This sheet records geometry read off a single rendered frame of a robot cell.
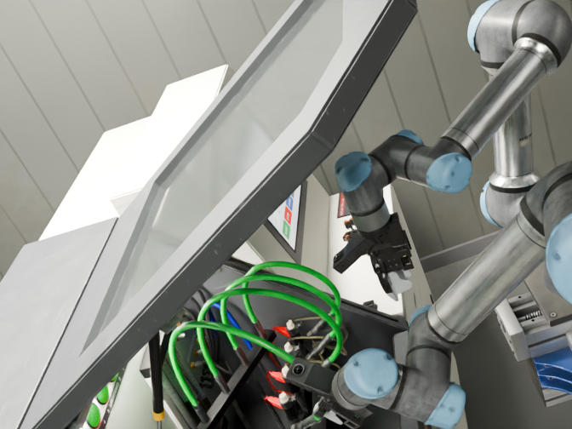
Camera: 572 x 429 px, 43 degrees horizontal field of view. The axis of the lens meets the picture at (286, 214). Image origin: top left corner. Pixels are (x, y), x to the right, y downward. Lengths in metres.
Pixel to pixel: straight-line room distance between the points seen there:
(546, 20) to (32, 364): 1.20
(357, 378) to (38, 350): 0.68
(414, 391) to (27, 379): 0.72
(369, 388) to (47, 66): 2.33
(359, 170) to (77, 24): 1.90
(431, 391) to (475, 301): 0.15
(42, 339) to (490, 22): 1.13
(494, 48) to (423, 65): 1.55
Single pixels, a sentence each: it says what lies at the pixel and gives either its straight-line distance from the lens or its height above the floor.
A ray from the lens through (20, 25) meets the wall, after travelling 3.14.
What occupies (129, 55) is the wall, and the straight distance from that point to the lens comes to 3.09.
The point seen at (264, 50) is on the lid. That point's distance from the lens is 1.51.
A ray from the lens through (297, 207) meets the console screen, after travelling 2.22.
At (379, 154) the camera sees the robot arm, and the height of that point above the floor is 1.56.
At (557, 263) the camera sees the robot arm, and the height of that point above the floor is 1.64.
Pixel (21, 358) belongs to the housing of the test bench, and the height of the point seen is 1.50.
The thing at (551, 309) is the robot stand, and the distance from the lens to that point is 1.76.
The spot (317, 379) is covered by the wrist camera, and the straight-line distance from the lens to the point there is 1.32.
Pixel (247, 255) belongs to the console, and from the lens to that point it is 1.85.
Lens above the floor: 2.23
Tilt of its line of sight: 29 degrees down
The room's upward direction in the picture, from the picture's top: 25 degrees counter-clockwise
